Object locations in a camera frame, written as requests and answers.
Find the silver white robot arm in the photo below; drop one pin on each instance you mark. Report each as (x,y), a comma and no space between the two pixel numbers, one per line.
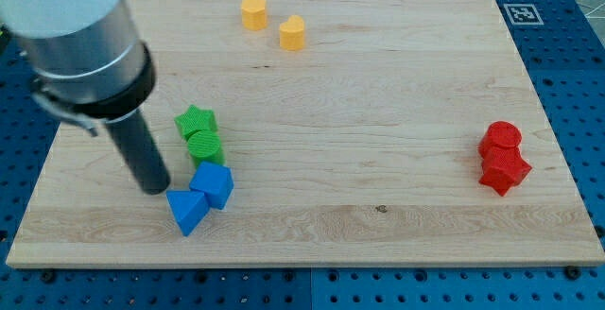
(91,65)

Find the blue triangle block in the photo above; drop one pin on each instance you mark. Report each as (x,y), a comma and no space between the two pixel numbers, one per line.
(188,208)

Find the light wooden board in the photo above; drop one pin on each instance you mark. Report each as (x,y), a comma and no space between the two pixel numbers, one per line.
(360,150)

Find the blue cube block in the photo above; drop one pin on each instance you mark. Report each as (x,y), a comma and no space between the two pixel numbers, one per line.
(215,181)

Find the green cylinder block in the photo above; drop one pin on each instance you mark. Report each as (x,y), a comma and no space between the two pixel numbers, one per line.
(205,146)

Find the yellow heart block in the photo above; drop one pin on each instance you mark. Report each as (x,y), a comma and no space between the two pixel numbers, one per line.
(292,33)

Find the green star block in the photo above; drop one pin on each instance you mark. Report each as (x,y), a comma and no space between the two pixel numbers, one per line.
(193,120)

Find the yellow hexagon block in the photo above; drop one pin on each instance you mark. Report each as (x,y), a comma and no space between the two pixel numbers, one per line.
(254,14)

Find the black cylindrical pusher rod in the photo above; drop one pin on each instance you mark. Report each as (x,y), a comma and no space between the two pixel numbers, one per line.
(135,143)

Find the red cylinder block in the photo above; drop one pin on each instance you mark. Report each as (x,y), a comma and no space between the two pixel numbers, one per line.
(501,134)

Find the red star block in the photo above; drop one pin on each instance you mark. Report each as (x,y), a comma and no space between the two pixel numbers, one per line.
(503,168)

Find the white fiducial marker tag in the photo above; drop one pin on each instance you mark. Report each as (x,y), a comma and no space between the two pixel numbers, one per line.
(523,15)

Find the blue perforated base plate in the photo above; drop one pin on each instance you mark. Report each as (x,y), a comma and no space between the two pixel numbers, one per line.
(564,57)

